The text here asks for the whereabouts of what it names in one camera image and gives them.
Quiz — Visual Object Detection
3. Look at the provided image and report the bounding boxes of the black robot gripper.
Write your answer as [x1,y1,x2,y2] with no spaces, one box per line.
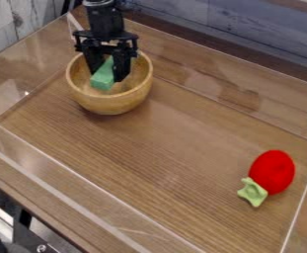
[73,3,139,82]

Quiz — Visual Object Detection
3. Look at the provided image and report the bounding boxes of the green rectangular block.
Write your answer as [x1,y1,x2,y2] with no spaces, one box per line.
[90,55,130,95]

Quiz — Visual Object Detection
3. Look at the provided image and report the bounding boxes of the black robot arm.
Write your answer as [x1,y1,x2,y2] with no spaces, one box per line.
[73,0,139,82]

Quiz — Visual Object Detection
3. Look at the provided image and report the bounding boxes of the brown wooden bowl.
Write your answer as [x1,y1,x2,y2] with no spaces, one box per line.
[65,51,154,116]

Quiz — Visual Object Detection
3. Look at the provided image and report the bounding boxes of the red plush ball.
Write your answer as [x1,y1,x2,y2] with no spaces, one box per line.
[249,150,296,195]

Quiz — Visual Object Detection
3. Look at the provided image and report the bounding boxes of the small green plastic toy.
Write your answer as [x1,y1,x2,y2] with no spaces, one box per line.
[238,177,268,208]

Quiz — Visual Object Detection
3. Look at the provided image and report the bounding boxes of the black metal table frame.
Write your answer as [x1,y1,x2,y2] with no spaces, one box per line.
[13,204,74,253]

